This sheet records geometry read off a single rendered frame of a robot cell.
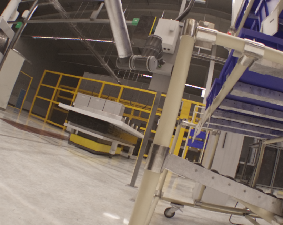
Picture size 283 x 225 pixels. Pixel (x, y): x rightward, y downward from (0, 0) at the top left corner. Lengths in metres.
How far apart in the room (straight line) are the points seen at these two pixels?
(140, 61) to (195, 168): 1.01
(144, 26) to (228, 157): 1.64
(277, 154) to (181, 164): 2.72
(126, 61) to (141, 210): 1.13
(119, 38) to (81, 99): 8.32
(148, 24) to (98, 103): 7.42
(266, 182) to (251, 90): 2.46
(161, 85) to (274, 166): 2.06
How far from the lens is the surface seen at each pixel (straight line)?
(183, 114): 8.99
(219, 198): 2.33
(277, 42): 0.64
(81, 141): 4.49
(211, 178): 0.38
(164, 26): 1.84
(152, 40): 1.36
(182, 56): 0.37
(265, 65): 0.47
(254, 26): 1.11
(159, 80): 1.76
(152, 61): 1.29
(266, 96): 0.66
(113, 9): 1.26
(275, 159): 3.04
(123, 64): 1.38
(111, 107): 8.78
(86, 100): 9.37
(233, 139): 2.32
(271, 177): 3.05
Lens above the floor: 0.46
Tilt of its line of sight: 12 degrees up
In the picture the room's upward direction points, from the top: 16 degrees clockwise
